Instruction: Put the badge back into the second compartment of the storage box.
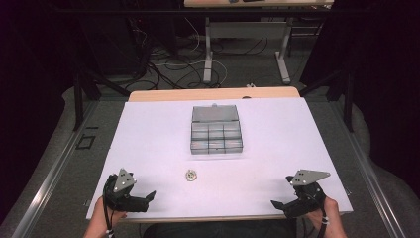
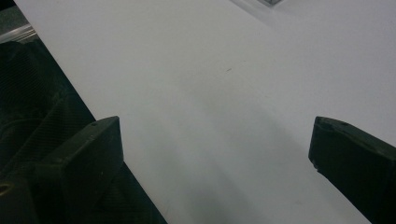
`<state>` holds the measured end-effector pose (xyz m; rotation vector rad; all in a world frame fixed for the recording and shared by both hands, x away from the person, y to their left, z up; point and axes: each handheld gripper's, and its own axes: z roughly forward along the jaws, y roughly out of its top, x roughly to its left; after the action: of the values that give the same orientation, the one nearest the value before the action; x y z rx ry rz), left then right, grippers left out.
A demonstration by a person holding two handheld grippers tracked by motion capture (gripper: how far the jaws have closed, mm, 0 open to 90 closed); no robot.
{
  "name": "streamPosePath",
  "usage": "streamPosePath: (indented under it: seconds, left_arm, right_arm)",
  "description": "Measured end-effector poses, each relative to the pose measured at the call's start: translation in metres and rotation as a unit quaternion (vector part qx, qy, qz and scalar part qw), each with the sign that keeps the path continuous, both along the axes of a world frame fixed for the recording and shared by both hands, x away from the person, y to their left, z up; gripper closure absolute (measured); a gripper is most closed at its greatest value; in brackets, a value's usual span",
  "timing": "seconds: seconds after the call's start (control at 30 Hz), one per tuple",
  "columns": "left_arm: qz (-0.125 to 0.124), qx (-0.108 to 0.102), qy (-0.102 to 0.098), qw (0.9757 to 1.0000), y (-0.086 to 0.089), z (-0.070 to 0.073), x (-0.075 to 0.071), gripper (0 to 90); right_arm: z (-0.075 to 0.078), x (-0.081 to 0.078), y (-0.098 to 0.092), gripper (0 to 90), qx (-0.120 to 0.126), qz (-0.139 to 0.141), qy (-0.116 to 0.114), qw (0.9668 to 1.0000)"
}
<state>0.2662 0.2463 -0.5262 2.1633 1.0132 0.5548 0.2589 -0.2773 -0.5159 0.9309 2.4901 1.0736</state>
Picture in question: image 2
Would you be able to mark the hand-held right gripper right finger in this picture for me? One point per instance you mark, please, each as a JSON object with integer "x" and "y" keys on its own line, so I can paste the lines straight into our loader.
{"x": 355, "y": 155}

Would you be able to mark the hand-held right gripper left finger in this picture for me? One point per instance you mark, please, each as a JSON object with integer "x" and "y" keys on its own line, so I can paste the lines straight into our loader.
{"x": 84, "y": 161}

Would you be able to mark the black mesh office chair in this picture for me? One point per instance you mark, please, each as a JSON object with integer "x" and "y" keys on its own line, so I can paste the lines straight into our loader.
{"x": 34, "y": 102}

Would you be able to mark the silver metal rail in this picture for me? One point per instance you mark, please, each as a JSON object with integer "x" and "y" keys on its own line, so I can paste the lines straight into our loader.
{"x": 17, "y": 32}

